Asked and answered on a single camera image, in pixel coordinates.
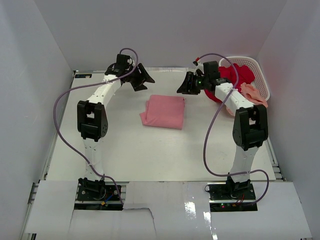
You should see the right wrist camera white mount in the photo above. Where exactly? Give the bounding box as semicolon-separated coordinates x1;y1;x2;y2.
192;57;204;76

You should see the pink t shirt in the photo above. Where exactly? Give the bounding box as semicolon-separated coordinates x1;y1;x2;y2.
139;94;185;130

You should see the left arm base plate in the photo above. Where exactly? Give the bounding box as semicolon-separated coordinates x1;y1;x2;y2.
74;182;125;211

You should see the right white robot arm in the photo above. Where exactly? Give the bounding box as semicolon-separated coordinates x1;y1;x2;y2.
176;61;268;200

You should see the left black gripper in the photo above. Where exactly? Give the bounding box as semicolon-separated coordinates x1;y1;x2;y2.
125;63;155;92

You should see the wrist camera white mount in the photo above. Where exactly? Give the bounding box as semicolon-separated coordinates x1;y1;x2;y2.
192;57;204;76
127;57;136;67

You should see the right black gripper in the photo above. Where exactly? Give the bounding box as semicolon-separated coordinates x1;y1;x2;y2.
176;72;209;96

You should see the peach t shirt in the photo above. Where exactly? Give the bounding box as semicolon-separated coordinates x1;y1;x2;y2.
236;82;268;108

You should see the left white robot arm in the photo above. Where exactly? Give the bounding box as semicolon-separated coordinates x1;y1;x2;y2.
77;53;155;200

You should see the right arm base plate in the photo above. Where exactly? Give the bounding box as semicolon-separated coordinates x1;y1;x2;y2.
204;183;258;213

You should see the white plastic basket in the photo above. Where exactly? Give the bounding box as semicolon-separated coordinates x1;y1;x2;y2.
227;56;270;102

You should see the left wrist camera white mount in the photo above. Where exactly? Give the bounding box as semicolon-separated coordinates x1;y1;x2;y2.
127;57;136;67

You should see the red t shirt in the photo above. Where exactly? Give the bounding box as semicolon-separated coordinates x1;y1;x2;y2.
218;63;255;93

